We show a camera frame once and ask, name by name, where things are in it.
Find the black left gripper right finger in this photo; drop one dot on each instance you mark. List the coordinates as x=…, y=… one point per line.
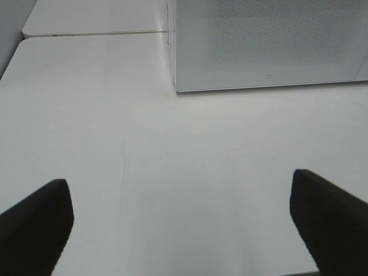
x=331, y=222

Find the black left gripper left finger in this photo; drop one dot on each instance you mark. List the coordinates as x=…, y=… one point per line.
x=35, y=231

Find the white microwave door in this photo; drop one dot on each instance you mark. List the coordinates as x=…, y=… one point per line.
x=239, y=44

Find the white adjoining table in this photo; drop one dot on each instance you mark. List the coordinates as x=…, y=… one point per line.
x=87, y=18

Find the white microwave oven body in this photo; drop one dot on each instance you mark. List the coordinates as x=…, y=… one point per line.
x=171, y=39

